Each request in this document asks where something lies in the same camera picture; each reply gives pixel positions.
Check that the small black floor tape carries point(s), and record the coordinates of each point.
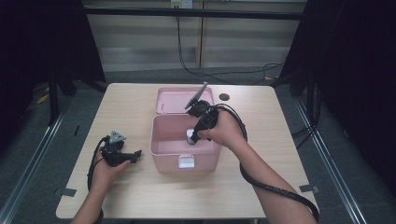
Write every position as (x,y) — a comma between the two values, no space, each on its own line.
(76,130)

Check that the black metal stand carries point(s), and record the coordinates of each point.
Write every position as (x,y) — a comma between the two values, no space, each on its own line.
(53,102)
(309,99)

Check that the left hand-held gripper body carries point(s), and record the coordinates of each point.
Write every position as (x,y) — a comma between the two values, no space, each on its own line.
(113,152)

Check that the grey tape strip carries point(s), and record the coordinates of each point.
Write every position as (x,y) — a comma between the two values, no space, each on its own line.
(308,188)
(67,192)

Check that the small white bottle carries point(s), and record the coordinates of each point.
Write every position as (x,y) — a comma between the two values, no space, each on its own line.
(189,135)

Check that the metal floor rail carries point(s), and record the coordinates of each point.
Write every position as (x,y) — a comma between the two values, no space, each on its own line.
(333,174)
(31,168)

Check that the person's right hand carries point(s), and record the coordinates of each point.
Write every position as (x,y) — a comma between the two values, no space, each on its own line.
(227,130)

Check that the pink storage box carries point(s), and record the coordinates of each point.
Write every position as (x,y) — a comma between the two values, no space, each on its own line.
(174,149)

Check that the person's left hand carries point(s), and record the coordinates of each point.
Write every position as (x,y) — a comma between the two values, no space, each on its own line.
(104,174)

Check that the black horizontal bar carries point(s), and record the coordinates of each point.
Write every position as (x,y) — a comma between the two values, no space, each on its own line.
(186,13)

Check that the white wall socket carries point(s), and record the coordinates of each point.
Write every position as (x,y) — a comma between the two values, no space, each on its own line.
(182,3)

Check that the black table grommet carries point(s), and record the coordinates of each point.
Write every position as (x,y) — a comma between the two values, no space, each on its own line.
(224,96)

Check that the black curtain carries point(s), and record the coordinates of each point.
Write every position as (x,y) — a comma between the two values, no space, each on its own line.
(358,62)
(31,46)

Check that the yellow floor tape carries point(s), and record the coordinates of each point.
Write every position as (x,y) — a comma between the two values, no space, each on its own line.
(42,99)

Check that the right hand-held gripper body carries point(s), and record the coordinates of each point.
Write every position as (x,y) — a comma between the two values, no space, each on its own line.
(208,116)

